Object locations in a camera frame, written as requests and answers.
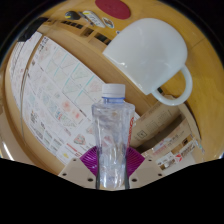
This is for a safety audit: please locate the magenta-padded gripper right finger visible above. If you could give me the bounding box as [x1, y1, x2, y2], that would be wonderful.
[124, 146, 167, 190]

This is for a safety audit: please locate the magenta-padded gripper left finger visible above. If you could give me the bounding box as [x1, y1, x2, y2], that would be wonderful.
[57, 145, 101, 190]

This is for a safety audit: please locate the clear white-capped drink bottle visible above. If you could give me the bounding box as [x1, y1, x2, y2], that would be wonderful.
[91, 82, 136, 191]

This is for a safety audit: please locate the small red-labelled water bottle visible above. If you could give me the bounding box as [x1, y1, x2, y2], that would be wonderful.
[176, 139, 205, 163]

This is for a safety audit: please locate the white ceramic mug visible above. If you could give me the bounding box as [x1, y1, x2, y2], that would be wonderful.
[102, 17, 194, 107]

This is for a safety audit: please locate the small round sticker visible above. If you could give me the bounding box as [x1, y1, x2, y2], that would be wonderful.
[102, 16, 115, 30]

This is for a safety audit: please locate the dark pen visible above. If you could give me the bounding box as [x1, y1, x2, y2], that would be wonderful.
[77, 12, 95, 27]

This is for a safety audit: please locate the flat round red coaster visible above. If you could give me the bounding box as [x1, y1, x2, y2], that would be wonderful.
[94, 0, 132, 21]

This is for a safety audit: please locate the group of wall posters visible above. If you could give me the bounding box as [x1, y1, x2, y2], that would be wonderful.
[9, 31, 142, 165]

